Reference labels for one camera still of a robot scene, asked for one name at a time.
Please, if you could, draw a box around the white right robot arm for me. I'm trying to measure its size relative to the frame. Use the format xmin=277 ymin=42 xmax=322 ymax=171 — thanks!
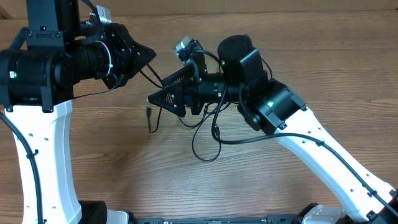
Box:
xmin=148 ymin=35 xmax=397 ymax=223

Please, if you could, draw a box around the black usb cable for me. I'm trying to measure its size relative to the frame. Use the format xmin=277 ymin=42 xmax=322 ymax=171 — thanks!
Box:
xmin=178 ymin=101 xmax=233 ymax=162
xmin=138 ymin=63 xmax=164 ymax=134

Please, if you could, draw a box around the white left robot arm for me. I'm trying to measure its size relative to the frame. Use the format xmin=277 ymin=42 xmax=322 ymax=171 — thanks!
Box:
xmin=1 ymin=1 xmax=155 ymax=223

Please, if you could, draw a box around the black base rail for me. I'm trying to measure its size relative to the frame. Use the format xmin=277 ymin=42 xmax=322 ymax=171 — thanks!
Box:
xmin=77 ymin=200 xmax=349 ymax=224

